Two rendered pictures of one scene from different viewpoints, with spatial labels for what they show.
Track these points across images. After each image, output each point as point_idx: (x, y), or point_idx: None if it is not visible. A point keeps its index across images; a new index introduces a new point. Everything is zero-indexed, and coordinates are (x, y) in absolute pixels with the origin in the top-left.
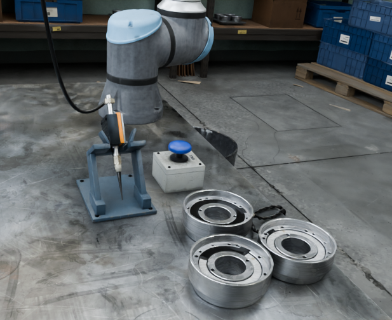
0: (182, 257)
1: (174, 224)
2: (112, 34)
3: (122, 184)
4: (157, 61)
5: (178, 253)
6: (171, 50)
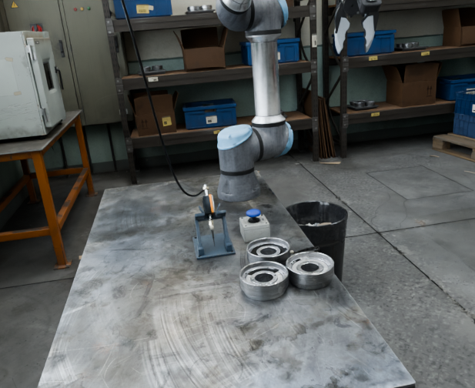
0: None
1: (244, 259)
2: (219, 144)
3: (219, 238)
4: (251, 158)
5: None
6: (261, 149)
